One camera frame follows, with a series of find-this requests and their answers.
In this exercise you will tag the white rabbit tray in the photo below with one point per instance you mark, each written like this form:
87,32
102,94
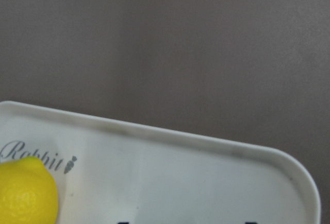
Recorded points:
108,171

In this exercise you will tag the yellow lemon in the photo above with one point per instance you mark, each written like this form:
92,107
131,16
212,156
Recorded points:
28,192

